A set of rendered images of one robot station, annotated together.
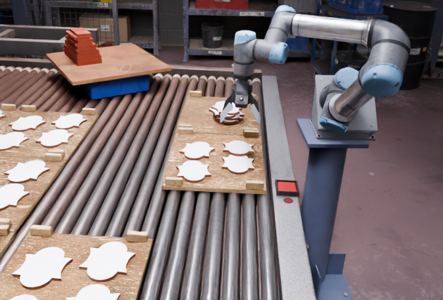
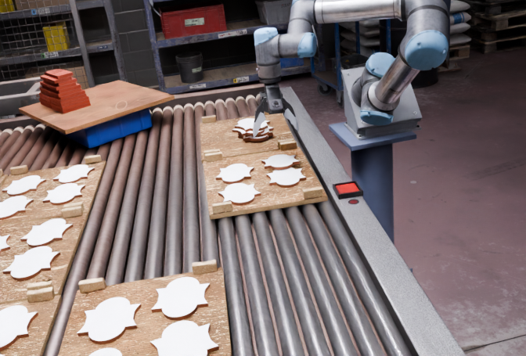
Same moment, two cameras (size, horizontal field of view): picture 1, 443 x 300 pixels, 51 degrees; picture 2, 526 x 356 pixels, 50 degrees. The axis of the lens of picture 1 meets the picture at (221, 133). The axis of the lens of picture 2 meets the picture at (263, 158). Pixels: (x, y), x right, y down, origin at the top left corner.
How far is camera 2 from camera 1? 0.24 m
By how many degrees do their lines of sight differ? 6
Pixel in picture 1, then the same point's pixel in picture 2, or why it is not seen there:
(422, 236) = (487, 235)
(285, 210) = (354, 210)
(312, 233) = not seen: hidden behind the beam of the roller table
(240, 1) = (217, 22)
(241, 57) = (266, 57)
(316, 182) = (367, 191)
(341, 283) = not seen: hidden behind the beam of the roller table
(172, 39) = (142, 81)
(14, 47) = not seen: outside the picture
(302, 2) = (287, 10)
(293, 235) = (372, 232)
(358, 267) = (427, 282)
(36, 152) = (48, 212)
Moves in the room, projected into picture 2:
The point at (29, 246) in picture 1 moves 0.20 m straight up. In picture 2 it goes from (84, 304) to (63, 228)
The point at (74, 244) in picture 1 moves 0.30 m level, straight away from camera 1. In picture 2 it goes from (135, 291) to (101, 239)
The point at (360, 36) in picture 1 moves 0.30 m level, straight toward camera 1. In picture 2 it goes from (392, 9) to (402, 29)
